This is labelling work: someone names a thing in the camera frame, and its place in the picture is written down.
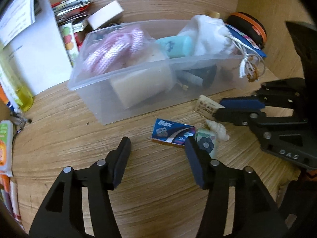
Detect cream spiral seashell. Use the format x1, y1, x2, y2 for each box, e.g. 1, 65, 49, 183
205, 119, 230, 141

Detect green flower pattern card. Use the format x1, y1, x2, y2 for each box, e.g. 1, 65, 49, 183
195, 128, 218, 159

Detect blue razor blade box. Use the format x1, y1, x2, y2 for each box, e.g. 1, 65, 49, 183
151, 118, 196, 147

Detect black dark object in bin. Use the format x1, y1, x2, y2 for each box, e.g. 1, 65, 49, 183
176, 64, 218, 89

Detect small wooden inscribed block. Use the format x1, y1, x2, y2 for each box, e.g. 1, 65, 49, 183
194, 95, 224, 120

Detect blue patchwork pouch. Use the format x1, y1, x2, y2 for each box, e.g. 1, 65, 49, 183
225, 24, 266, 58

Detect black orange zipper case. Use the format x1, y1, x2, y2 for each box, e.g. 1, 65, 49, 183
226, 12, 267, 49

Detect teal soap bar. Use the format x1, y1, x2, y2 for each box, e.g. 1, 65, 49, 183
155, 36, 193, 59

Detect cream lotion tube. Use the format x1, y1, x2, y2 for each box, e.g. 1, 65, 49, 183
209, 11, 221, 19

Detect cream foam block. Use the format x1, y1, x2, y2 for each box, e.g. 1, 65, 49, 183
110, 66, 174, 108

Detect yellow liquid spray bottle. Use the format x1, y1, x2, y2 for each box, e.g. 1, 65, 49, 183
1, 44, 34, 113

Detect clear plastic storage bin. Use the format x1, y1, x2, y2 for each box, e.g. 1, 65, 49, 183
68, 26, 248, 125

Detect orange tube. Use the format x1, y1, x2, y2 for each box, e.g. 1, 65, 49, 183
0, 85, 14, 112

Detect white cardboard box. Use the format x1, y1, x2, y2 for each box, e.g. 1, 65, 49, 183
88, 1, 124, 30

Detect white paper file holder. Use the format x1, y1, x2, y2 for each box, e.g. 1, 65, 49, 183
1, 0, 72, 95

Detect fruit pattern box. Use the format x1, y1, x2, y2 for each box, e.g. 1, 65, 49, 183
59, 23, 79, 66

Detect stack of books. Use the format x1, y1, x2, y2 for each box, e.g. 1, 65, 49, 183
52, 0, 92, 33

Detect white drawstring pouch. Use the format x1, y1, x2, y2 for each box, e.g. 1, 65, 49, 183
178, 14, 265, 82

